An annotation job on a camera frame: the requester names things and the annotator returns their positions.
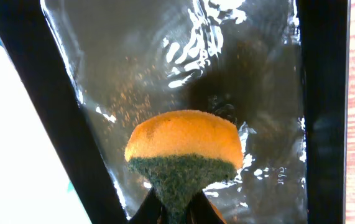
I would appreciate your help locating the yellow green sponge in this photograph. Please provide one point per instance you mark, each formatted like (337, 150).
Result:
(182, 152)

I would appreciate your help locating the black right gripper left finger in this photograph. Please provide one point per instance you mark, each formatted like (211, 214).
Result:
(151, 210)

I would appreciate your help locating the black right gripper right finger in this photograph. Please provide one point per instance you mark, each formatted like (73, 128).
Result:
(201, 211)

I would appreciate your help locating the black water tray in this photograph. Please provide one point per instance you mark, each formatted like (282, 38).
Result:
(277, 70)

